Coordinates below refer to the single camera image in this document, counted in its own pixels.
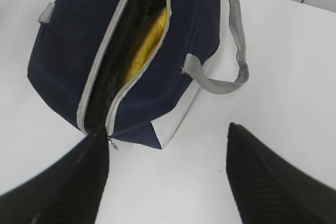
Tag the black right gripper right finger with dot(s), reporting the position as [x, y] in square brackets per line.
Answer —
[268, 189]

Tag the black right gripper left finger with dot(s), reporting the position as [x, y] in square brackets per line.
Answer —
[69, 191]

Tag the navy insulated lunch bag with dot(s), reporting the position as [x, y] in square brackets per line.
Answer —
[80, 51]

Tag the yellow banana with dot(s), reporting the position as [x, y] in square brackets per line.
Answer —
[144, 44]

